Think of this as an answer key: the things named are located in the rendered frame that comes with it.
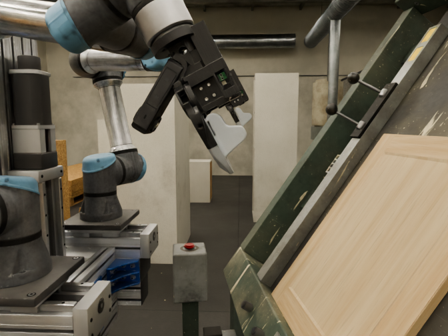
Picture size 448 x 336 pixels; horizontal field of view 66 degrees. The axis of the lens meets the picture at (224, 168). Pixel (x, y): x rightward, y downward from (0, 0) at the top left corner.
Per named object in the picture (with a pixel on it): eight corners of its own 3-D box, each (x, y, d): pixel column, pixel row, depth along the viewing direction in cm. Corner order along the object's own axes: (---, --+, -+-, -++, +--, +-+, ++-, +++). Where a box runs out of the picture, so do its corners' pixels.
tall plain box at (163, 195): (143, 234, 433) (139, 92, 410) (190, 235, 430) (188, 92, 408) (117, 263, 344) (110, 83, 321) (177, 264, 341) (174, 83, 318)
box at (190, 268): (173, 288, 133) (173, 243, 131) (205, 286, 135) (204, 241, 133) (173, 304, 121) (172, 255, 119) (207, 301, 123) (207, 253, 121)
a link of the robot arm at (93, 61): (52, 41, 123) (161, 35, 101) (78, 47, 133) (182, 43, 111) (53, 74, 125) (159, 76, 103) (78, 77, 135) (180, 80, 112)
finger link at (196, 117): (217, 145, 47) (186, 87, 46) (207, 151, 47) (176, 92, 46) (219, 143, 51) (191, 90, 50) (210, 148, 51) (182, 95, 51)
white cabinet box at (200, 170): (181, 197, 653) (181, 159, 643) (212, 197, 650) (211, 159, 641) (177, 202, 608) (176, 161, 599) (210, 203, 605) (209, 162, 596)
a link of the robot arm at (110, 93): (104, 189, 135) (75, 52, 134) (131, 183, 148) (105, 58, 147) (126, 184, 129) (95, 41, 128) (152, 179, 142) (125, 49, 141)
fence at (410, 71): (266, 280, 111) (256, 274, 110) (438, 35, 109) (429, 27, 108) (270, 287, 106) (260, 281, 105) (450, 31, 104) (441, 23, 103)
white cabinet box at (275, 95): (252, 211, 545) (253, 79, 519) (289, 211, 542) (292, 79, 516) (253, 222, 486) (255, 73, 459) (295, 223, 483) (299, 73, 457)
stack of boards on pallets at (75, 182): (79, 181, 824) (79, 163, 819) (123, 182, 820) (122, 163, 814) (12, 206, 581) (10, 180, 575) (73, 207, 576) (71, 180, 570)
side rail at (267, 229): (262, 259, 137) (239, 245, 135) (423, 29, 134) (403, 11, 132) (265, 265, 131) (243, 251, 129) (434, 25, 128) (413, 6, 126)
